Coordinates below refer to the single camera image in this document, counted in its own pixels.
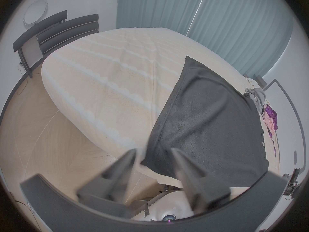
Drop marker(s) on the round white-framed mirror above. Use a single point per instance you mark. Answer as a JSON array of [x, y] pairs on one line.
[[36, 12]]

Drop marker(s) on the black chest of drawers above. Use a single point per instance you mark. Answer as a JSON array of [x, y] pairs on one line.
[[65, 32]]

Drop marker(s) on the grey garment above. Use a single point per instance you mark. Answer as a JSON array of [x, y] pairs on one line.
[[258, 95]]

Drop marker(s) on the black T-shirt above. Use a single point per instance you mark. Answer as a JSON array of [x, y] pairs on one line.
[[205, 119]]

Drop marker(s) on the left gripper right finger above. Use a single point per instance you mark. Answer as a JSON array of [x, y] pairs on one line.
[[200, 190]]

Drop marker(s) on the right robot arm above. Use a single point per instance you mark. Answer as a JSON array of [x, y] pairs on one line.
[[293, 180]]

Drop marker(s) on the bed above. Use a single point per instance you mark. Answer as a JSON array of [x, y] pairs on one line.
[[96, 76]]

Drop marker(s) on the grey bedside table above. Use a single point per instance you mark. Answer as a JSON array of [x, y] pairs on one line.
[[259, 79]]

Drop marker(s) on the purple garment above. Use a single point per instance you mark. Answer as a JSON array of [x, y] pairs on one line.
[[271, 113]]

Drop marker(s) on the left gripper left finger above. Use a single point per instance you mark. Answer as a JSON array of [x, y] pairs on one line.
[[113, 185]]

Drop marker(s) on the pink garment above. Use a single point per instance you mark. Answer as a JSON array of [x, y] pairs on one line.
[[268, 123]]

